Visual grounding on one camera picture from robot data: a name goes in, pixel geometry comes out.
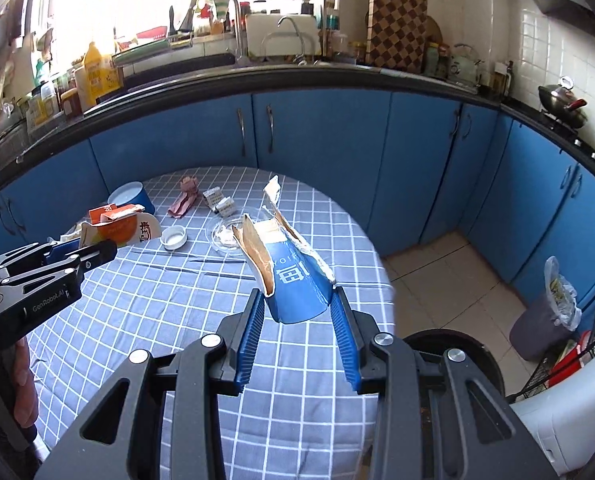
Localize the checkered cutting board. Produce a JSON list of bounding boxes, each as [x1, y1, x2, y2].
[[366, 0, 429, 74]]

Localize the white printed crumpled wrapper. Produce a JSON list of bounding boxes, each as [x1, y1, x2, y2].
[[203, 186, 238, 218]]

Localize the green kettle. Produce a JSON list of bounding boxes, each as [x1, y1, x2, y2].
[[448, 44, 481, 87]]

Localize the pink crumpled wrapper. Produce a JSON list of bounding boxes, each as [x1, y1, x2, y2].
[[167, 176, 200, 219]]

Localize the blue checkered tablecloth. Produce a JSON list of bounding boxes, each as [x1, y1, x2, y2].
[[28, 177, 395, 479]]

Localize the person left hand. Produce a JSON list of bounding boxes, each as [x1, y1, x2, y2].
[[0, 337, 38, 430]]

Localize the blue kitchen cabinets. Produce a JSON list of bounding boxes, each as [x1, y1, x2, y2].
[[0, 88, 595, 304]]

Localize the clear plastic lid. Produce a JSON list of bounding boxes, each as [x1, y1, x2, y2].
[[205, 214, 243, 257]]

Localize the blue paper tub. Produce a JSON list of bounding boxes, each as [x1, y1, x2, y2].
[[107, 181, 155, 214]]

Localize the grey bin with bag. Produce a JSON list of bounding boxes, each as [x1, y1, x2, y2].
[[510, 256, 582, 361]]

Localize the white appliance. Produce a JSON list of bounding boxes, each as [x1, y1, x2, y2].
[[512, 358, 595, 476]]

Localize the blue white torn carton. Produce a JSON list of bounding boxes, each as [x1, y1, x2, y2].
[[231, 177, 337, 324]]

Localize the black round trash bin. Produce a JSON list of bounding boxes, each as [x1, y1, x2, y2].
[[401, 327, 506, 399]]

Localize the orange paper carton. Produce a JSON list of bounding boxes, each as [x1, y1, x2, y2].
[[79, 204, 162, 248]]

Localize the black wok with lid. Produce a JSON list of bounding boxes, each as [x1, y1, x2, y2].
[[538, 76, 588, 130]]

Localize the chrome kitchen faucet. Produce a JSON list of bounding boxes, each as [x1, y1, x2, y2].
[[178, 0, 245, 64]]

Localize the white plastic cap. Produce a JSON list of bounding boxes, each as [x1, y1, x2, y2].
[[160, 226, 188, 252]]

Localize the yellow oil bottle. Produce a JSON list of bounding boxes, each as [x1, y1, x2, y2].
[[84, 41, 122, 104]]

